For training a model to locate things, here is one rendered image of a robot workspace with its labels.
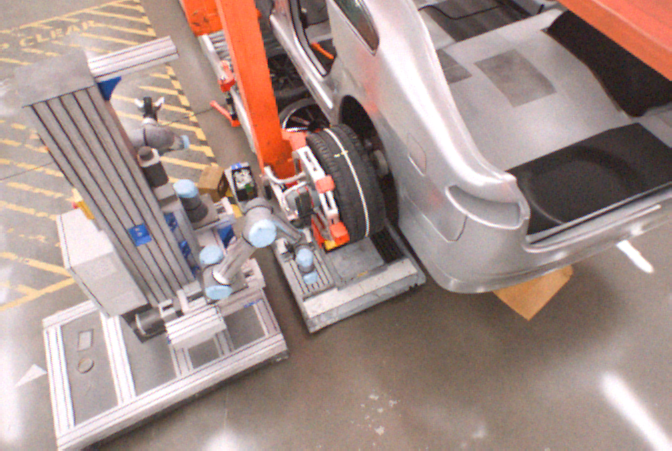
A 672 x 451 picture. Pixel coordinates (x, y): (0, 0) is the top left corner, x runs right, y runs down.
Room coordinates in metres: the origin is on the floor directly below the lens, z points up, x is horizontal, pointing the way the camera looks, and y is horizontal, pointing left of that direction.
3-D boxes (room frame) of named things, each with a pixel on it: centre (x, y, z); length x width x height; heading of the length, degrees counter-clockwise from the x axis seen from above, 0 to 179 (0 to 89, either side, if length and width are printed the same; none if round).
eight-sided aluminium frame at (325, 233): (2.10, 0.15, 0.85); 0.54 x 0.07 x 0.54; 20
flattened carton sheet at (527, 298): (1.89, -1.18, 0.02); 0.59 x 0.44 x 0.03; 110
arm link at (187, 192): (2.09, 0.86, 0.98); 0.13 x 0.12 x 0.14; 97
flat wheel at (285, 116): (3.07, 0.13, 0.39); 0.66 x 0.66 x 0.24
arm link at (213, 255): (1.62, 0.67, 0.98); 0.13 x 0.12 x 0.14; 12
